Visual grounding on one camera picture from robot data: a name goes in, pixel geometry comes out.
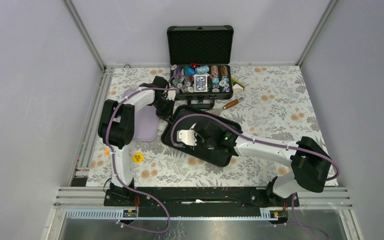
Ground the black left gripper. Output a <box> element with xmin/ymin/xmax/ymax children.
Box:
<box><xmin>151</xmin><ymin>97</ymin><xmax>175</xmax><ymax>124</ymax></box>

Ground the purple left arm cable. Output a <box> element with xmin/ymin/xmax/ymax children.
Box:
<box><xmin>105</xmin><ymin>66</ymin><xmax>190</xmax><ymax>236</ymax></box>

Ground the metal dough scraper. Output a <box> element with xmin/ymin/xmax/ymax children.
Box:
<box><xmin>207</xmin><ymin>97</ymin><xmax>244</xmax><ymax>116</ymax></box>

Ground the black baking tray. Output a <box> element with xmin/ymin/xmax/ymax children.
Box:
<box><xmin>160</xmin><ymin>105</ymin><xmax>242</xmax><ymax>167</ymax></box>

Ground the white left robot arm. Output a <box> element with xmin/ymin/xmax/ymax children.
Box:
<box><xmin>97</xmin><ymin>76</ymin><xmax>176</xmax><ymax>206</ymax></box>

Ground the yellow round token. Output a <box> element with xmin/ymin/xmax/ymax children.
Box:
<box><xmin>132</xmin><ymin>152</ymin><xmax>145</xmax><ymax>164</ymax></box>

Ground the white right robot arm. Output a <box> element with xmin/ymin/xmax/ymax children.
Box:
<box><xmin>191</xmin><ymin>120</ymin><xmax>333</xmax><ymax>206</ymax></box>

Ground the black poker chip case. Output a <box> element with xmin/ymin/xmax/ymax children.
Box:
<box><xmin>166</xmin><ymin>25</ymin><xmax>234</xmax><ymax>110</ymax></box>

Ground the purple plastic tray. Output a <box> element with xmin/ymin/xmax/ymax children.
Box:
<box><xmin>123</xmin><ymin>87</ymin><xmax>159</xmax><ymax>142</ymax></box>

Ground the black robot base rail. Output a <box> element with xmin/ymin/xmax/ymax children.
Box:
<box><xmin>103</xmin><ymin>187</ymin><xmax>300</xmax><ymax>208</ymax></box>

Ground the blue playing card deck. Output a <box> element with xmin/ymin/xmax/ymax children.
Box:
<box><xmin>194</xmin><ymin>74</ymin><xmax>208</xmax><ymax>93</ymax></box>

